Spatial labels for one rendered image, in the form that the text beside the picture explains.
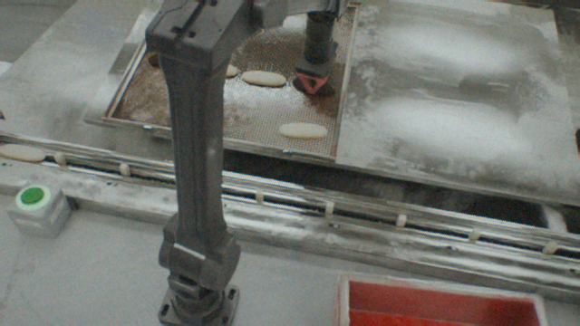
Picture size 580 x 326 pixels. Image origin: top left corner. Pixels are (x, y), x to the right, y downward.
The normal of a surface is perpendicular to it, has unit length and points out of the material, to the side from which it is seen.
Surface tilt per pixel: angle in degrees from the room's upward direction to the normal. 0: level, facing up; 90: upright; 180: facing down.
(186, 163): 84
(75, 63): 0
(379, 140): 10
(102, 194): 0
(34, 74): 0
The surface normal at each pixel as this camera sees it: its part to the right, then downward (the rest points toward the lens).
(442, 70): 0.03, -0.54
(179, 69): -0.39, 0.58
